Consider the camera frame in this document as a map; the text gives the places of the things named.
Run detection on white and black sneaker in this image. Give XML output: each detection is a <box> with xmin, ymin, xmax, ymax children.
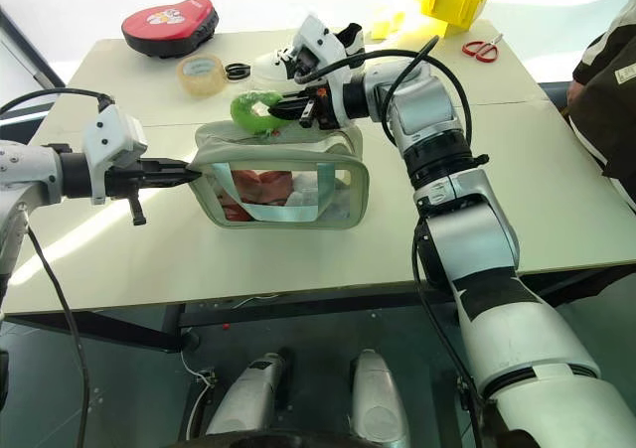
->
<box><xmin>252</xmin><ymin>22</ymin><xmax>368</xmax><ymax>89</ymax></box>

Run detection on person in dark brown shirt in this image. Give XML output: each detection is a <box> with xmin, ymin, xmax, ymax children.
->
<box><xmin>565</xmin><ymin>0</ymin><xmax>636</xmax><ymax>206</ymax></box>

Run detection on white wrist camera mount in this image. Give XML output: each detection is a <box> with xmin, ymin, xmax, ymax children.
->
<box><xmin>81</xmin><ymin>103</ymin><xmax>149</xmax><ymax>206</ymax></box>
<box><xmin>292</xmin><ymin>14</ymin><xmax>369</xmax><ymax>131</ymax></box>

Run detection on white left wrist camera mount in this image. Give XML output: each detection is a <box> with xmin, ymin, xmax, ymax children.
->
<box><xmin>81</xmin><ymin>103</ymin><xmax>149</xmax><ymax>206</ymax></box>

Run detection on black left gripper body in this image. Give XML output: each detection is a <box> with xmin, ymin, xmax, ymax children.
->
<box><xmin>104</xmin><ymin>159</ymin><xmax>153</xmax><ymax>226</ymax></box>

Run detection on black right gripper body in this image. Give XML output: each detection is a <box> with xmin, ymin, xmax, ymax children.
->
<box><xmin>297</xmin><ymin>85</ymin><xmax>333</xmax><ymax>131</ymax></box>

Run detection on grey transparent pouch bag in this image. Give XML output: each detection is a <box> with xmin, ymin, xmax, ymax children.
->
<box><xmin>191</xmin><ymin>119</ymin><xmax>372</xmax><ymax>230</ymax></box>

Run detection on clear packing tape roll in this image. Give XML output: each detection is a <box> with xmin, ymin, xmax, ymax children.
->
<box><xmin>176</xmin><ymin>54</ymin><xmax>228</xmax><ymax>100</ymax></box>

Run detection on pale yellow paper sheets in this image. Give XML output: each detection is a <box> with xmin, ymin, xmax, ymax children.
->
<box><xmin>367</xmin><ymin>3</ymin><xmax>413</xmax><ymax>42</ymax></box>

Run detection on red and black boxing pad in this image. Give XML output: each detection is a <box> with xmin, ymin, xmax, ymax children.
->
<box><xmin>121</xmin><ymin>0</ymin><xmax>220</xmax><ymax>60</ymax></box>

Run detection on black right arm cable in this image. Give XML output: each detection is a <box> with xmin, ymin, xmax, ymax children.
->
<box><xmin>295</xmin><ymin>33</ymin><xmax>491</xmax><ymax>448</ymax></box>

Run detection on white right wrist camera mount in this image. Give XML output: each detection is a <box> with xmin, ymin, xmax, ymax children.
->
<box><xmin>292</xmin><ymin>14</ymin><xmax>369</xmax><ymax>131</ymax></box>

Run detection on dark metal rail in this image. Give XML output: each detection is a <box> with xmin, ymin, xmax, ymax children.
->
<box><xmin>0</xmin><ymin>5</ymin><xmax>66</xmax><ymax>89</ymax></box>

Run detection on silver right robot leg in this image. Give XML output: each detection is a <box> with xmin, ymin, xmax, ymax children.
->
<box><xmin>350</xmin><ymin>348</ymin><xmax>411</xmax><ymax>444</ymax></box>

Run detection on thin white wire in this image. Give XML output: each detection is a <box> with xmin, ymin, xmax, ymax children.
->
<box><xmin>179</xmin><ymin>351</ymin><xmax>216</xmax><ymax>419</ymax></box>

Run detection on red handled scissors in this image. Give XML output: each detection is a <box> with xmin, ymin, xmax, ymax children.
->
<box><xmin>461</xmin><ymin>33</ymin><xmax>506</xmax><ymax>65</ymax></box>

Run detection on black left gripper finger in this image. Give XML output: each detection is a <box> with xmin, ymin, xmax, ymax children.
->
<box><xmin>148</xmin><ymin>158</ymin><xmax>201</xmax><ymax>177</ymax></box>
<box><xmin>148</xmin><ymin>173</ymin><xmax>198</xmax><ymax>189</ymax></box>

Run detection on silver robot leg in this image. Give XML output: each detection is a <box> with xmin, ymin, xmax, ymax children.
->
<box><xmin>206</xmin><ymin>351</ymin><xmax>294</xmax><ymax>439</ymax></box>
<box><xmin>350</xmin><ymin>348</ymin><xmax>411</xmax><ymax>444</ymax></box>

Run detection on silver left robot leg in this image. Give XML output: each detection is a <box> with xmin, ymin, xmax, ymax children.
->
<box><xmin>206</xmin><ymin>351</ymin><xmax>294</xmax><ymax>439</ymax></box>

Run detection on black metal table frame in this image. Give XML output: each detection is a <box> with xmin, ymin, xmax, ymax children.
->
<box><xmin>4</xmin><ymin>263</ymin><xmax>636</xmax><ymax>355</ymax></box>

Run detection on green plush keychain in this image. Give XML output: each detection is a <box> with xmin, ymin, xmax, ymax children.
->
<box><xmin>229</xmin><ymin>89</ymin><xmax>289</xmax><ymax>137</ymax></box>

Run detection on yellow plastic bin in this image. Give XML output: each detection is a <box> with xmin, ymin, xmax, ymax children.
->
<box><xmin>415</xmin><ymin>0</ymin><xmax>500</xmax><ymax>37</ymax></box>

